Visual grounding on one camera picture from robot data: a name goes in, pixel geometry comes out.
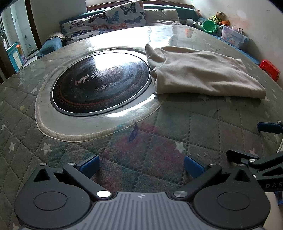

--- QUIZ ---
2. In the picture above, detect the beige shirt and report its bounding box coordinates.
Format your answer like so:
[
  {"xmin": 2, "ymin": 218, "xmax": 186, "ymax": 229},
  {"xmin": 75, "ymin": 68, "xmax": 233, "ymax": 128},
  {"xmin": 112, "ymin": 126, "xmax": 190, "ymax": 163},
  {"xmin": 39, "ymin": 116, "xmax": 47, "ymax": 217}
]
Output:
[{"xmin": 145, "ymin": 44, "xmax": 266, "ymax": 99}]

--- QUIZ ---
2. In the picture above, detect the clear plastic storage box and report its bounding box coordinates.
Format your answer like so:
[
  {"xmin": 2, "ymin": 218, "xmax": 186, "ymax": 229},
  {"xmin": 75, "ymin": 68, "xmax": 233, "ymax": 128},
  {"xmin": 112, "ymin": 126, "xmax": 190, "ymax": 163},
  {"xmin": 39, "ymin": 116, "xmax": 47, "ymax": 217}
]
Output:
[{"xmin": 221, "ymin": 25, "xmax": 251, "ymax": 48}]

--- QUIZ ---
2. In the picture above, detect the red box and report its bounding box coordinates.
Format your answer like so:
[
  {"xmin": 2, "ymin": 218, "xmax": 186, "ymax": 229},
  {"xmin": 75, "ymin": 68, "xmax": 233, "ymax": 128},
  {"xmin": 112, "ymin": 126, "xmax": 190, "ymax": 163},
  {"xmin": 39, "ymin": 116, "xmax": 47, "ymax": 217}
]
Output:
[{"xmin": 259, "ymin": 60, "xmax": 281, "ymax": 81}]

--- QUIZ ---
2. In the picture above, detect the dark wooden door frame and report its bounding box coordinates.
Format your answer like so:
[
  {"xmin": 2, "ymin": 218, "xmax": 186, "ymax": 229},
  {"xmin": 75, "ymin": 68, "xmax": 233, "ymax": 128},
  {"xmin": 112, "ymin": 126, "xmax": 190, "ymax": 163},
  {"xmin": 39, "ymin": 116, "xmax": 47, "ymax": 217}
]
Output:
[{"xmin": 24, "ymin": 0, "xmax": 42, "ymax": 52}]

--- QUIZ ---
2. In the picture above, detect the yellow green plush toy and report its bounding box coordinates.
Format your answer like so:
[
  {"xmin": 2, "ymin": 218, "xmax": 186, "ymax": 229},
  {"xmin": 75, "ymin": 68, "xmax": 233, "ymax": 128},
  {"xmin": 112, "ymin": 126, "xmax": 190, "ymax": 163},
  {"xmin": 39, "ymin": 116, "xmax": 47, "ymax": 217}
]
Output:
[{"xmin": 209, "ymin": 12, "xmax": 226, "ymax": 25}]

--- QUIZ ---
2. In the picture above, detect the green plastic bowl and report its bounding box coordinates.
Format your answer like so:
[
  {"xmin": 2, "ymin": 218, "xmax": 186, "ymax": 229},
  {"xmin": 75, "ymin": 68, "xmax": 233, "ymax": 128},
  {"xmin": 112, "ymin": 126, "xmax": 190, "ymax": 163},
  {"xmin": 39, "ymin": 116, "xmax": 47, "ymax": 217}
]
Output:
[{"xmin": 202, "ymin": 19, "xmax": 218, "ymax": 33}]

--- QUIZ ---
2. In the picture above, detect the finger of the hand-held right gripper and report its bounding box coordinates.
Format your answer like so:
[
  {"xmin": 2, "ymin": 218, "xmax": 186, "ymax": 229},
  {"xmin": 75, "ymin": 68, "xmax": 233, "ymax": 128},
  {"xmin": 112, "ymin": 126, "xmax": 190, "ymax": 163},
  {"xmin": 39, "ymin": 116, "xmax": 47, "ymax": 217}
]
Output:
[
  {"xmin": 226, "ymin": 149, "xmax": 283, "ymax": 176},
  {"xmin": 257, "ymin": 121, "xmax": 283, "ymax": 133}
]

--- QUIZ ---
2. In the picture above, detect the round black induction cooktop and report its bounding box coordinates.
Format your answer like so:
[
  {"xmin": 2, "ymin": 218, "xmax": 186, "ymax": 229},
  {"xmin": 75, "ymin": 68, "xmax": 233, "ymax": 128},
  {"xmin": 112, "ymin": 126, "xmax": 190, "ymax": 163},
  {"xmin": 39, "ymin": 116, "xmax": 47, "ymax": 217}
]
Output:
[{"xmin": 50, "ymin": 50, "xmax": 152, "ymax": 116}]

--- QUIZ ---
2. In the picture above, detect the grey quilted star table cover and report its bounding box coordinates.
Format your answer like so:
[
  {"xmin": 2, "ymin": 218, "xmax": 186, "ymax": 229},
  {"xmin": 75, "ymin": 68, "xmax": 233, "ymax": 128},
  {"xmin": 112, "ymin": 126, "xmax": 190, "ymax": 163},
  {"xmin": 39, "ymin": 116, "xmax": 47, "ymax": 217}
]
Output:
[{"xmin": 0, "ymin": 24, "xmax": 283, "ymax": 230}]

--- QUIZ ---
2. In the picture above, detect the beige cushion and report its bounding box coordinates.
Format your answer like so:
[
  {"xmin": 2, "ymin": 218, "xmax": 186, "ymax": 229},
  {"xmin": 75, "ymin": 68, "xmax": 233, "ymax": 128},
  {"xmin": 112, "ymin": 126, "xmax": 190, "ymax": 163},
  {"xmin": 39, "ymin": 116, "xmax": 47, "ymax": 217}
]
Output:
[{"xmin": 145, "ymin": 9, "xmax": 180, "ymax": 26}]

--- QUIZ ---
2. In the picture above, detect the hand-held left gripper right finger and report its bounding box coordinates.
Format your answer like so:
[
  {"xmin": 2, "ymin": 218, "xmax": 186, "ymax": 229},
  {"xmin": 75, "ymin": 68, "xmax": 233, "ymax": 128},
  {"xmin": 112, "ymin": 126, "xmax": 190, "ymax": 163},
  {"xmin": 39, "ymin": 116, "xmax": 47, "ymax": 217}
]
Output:
[{"xmin": 171, "ymin": 155, "xmax": 258, "ymax": 202}]

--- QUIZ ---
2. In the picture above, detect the light blue cabinet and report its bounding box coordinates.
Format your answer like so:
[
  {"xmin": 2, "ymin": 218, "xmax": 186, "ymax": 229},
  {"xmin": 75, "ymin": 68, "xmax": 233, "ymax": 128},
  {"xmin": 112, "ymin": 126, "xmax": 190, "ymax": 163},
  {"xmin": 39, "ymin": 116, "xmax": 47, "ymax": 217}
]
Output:
[{"xmin": 6, "ymin": 42, "xmax": 27, "ymax": 72}]

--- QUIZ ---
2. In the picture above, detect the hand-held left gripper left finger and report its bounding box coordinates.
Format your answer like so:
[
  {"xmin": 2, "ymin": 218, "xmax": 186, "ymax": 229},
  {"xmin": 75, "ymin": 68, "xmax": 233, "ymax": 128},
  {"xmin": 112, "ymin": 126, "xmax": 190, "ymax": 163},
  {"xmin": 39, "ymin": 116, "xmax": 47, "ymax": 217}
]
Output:
[{"xmin": 33, "ymin": 155, "xmax": 112, "ymax": 201}]

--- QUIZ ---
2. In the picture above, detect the folded blue blanket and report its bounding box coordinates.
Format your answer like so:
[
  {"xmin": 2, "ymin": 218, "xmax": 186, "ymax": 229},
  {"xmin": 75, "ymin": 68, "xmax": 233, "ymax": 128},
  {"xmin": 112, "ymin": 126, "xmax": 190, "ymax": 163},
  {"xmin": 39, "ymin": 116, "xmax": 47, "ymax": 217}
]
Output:
[{"xmin": 37, "ymin": 36, "xmax": 64, "ymax": 59}]

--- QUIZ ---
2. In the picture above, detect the grey plush toy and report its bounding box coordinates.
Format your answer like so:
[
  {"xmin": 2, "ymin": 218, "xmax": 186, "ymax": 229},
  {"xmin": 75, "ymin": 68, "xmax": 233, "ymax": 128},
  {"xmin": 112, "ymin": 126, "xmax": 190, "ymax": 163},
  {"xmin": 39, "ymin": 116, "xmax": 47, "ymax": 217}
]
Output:
[{"xmin": 186, "ymin": 18, "xmax": 203, "ymax": 29}]

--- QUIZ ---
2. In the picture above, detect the teal sofa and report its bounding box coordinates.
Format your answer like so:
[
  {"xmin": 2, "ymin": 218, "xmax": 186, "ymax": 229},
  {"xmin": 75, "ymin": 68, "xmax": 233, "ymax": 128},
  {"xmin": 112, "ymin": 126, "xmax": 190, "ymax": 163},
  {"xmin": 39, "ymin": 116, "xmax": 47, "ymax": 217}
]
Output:
[{"xmin": 60, "ymin": 4, "xmax": 200, "ymax": 26}]

